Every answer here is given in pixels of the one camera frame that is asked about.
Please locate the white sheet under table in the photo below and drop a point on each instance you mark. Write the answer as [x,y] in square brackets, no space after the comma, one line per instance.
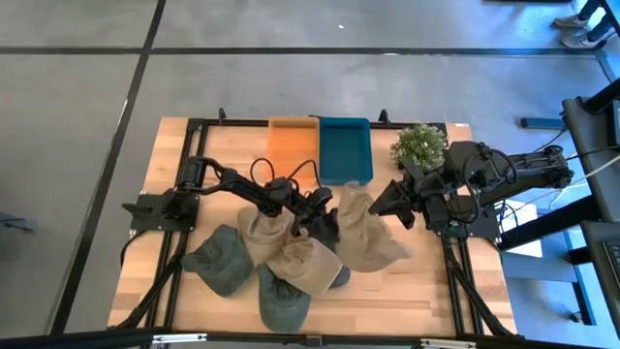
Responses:
[525,242]

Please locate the grey lower desk surface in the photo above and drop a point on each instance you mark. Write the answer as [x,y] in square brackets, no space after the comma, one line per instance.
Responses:
[596,276]

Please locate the black desk beam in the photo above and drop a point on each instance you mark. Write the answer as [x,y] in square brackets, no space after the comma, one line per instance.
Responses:
[547,224]

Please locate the small green potted plant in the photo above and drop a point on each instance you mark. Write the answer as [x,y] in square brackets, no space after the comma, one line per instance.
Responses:
[419,143]

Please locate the person's leg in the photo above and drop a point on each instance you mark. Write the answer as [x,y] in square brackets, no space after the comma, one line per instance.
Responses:
[588,7]
[603,29]

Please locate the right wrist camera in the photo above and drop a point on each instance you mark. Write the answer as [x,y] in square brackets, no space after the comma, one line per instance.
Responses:
[438,213]

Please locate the black aluminium table frame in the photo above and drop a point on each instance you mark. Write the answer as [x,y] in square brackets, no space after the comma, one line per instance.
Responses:
[232,122]

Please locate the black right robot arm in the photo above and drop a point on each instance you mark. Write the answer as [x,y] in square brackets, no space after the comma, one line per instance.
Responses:
[523,167]

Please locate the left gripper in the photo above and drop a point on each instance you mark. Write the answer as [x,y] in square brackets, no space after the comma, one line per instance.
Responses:
[322,218]

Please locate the black keyboard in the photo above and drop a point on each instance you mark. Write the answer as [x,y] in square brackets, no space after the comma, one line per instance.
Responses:
[614,262]

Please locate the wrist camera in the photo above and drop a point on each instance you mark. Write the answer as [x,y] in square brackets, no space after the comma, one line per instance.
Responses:
[438,213]
[320,197]

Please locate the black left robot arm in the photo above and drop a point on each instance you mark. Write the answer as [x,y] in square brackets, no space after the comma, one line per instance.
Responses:
[232,183]

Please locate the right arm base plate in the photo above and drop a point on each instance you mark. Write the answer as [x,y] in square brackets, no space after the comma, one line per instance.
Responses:
[484,227]

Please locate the silver rail bracket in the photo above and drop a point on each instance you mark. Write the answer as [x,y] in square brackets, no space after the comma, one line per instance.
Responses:
[179,338]
[448,344]

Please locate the person's shoe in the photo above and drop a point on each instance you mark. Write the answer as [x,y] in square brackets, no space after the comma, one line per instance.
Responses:
[571,21]
[581,41]

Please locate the dark object on floor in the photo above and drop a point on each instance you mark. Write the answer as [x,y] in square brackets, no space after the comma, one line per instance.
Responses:
[14,223]

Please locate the orange plastic bin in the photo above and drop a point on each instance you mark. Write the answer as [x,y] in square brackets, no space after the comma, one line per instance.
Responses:
[290,145]

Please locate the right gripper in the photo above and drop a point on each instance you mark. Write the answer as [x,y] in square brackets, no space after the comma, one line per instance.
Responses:
[421,191]

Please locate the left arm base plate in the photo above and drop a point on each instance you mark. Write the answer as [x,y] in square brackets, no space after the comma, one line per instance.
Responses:
[150,219]

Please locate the blue bar on floor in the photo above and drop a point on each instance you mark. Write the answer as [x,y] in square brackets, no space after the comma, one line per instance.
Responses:
[542,123]

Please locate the grey side desk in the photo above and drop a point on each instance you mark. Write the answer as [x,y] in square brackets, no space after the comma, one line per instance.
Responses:
[588,145]

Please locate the black camera rig rail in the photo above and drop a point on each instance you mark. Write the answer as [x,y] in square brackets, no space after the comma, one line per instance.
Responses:
[72,340]

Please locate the dark green cap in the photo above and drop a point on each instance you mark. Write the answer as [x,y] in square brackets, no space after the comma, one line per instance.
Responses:
[341,277]
[218,262]
[283,305]

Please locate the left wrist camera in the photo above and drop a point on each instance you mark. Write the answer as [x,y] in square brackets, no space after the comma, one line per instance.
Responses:
[320,197]

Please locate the blue plastic bin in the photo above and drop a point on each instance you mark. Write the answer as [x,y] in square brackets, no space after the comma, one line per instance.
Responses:
[346,150]

